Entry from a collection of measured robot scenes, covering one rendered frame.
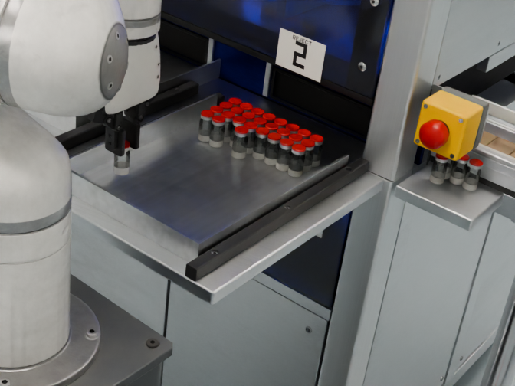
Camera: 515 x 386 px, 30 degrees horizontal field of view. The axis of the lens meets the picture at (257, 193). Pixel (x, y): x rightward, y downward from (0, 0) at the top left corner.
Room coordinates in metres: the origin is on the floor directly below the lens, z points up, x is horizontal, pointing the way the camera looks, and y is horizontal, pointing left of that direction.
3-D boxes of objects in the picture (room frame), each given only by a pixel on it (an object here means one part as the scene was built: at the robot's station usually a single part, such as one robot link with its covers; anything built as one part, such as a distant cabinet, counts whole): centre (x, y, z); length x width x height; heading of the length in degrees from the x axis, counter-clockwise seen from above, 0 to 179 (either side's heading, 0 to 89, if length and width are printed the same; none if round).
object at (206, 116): (1.31, 0.09, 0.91); 0.02 x 0.02 x 0.05
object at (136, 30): (1.14, 0.19, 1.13); 0.09 x 0.08 x 0.03; 146
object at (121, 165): (1.14, 0.19, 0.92); 0.02 x 0.02 x 0.04
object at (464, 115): (1.24, -0.26, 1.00); 0.08 x 0.07 x 0.07; 146
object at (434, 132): (1.21, -0.23, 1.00); 0.04 x 0.04 x 0.04; 56
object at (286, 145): (1.28, 0.01, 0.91); 0.18 x 0.02 x 0.05; 56
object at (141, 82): (1.14, 0.19, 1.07); 0.10 x 0.08 x 0.11; 146
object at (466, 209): (1.27, -0.30, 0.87); 0.14 x 0.13 x 0.02; 146
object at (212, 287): (1.32, 0.19, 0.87); 0.70 x 0.48 x 0.02; 56
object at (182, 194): (1.19, 0.08, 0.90); 0.34 x 0.26 x 0.04; 146
